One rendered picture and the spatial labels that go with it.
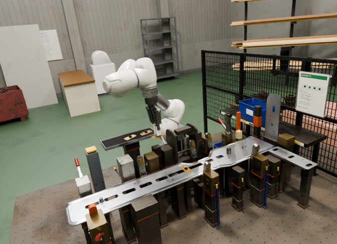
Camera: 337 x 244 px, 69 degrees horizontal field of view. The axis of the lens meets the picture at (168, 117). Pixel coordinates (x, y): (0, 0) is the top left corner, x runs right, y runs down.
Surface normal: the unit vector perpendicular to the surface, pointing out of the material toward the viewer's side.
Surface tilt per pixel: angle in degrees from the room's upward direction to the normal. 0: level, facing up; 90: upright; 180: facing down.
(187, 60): 90
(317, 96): 90
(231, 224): 0
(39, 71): 76
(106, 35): 90
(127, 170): 90
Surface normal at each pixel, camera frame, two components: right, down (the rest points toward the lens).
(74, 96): 0.45, 0.28
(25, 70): 0.42, 0.04
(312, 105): -0.88, 0.23
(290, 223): -0.08, -0.93
